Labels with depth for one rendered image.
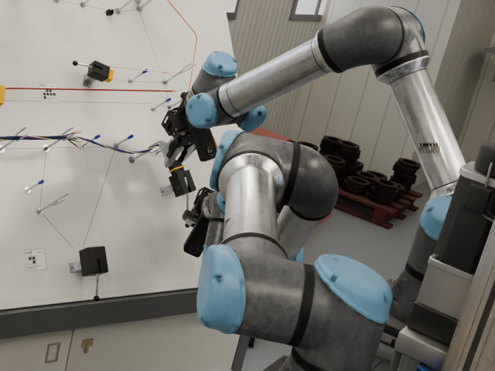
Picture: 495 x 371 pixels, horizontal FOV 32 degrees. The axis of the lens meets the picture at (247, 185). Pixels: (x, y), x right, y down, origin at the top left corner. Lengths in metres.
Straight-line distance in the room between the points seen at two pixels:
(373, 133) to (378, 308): 5.69
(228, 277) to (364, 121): 5.75
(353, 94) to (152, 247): 4.81
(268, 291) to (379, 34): 0.70
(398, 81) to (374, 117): 5.05
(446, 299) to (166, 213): 1.03
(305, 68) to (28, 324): 0.85
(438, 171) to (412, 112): 0.13
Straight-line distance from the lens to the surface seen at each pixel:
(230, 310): 1.15
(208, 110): 1.83
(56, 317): 2.06
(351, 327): 1.18
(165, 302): 2.21
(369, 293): 1.16
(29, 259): 2.04
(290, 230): 1.72
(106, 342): 2.23
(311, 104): 7.02
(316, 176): 1.54
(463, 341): 1.32
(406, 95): 1.77
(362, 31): 1.68
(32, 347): 2.13
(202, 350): 2.44
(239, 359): 2.55
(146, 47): 2.38
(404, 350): 1.42
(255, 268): 1.16
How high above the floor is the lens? 1.83
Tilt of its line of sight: 18 degrees down
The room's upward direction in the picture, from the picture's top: 14 degrees clockwise
